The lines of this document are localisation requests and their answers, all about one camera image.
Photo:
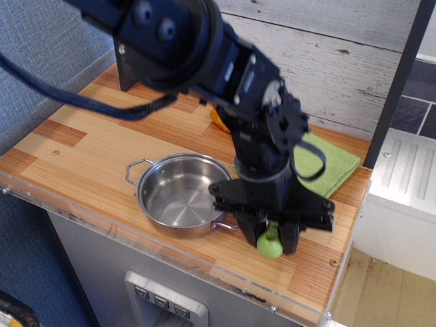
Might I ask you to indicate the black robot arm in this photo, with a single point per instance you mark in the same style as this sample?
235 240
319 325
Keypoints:
186 47

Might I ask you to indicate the green folded cloth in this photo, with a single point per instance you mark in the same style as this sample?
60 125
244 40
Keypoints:
339 165

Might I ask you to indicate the dark grey post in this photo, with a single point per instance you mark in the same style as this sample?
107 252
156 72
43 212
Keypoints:
412 45
127 79

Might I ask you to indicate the yellow black object bottom left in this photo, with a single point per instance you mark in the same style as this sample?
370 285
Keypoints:
16 313

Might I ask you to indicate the dark grey right post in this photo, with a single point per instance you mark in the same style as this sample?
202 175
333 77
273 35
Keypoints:
412 45

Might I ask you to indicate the orange plush croissant toy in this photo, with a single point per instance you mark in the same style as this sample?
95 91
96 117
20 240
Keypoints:
216 119

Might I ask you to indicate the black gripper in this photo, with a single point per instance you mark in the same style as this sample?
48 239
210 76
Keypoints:
280 197

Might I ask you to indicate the dark grey left post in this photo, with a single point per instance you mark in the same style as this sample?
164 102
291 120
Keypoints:
127 79

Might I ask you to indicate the silver steel pot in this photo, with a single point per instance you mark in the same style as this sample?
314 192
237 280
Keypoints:
173 193

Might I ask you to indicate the green spatula with grey blade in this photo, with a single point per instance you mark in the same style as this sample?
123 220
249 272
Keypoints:
269 243

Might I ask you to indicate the silver dispenser button panel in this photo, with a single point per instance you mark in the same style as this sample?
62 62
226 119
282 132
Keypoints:
154 304

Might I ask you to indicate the white ribbed appliance top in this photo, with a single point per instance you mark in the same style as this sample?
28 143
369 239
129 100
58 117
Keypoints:
405 172

